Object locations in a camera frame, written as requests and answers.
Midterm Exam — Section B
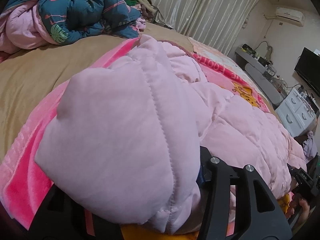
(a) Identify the person's right hand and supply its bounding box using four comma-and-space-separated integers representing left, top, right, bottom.
285, 194, 310, 234

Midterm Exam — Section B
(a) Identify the grey cluttered shelf desk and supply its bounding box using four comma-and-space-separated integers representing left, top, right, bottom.
235, 47, 285, 109

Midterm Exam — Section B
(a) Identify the lilac garment on chair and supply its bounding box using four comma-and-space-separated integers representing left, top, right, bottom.
303, 131, 318, 163

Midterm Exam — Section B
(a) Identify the navy flamingo print duvet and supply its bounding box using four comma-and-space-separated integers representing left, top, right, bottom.
1, 0, 140, 53

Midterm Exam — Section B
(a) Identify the pink quilted jacket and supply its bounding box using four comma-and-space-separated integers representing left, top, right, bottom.
34, 34, 308, 235

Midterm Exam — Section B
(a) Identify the black flat screen television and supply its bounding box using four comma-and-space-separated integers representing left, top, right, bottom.
295, 47, 320, 96

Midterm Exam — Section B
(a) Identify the pink cartoon fleece blanket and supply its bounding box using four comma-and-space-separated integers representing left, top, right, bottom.
0, 36, 278, 240

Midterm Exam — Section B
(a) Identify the white air conditioner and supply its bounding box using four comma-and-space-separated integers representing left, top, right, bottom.
276, 7, 305, 27

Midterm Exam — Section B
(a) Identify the peach patterned blanket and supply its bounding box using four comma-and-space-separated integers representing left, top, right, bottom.
188, 37, 266, 97

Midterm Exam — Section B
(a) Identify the pile of folded clothes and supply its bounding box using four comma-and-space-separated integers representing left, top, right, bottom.
124, 0, 158, 23

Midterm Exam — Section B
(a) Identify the beige striped curtain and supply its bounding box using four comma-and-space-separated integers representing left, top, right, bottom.
151, 0, 259, 55

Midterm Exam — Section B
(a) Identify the white drawer cabinet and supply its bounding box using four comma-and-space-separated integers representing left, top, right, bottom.
276, 88, 317, 137

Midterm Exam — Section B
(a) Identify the tan bed sheet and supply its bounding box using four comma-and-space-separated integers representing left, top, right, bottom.
0, 22, 278, 160

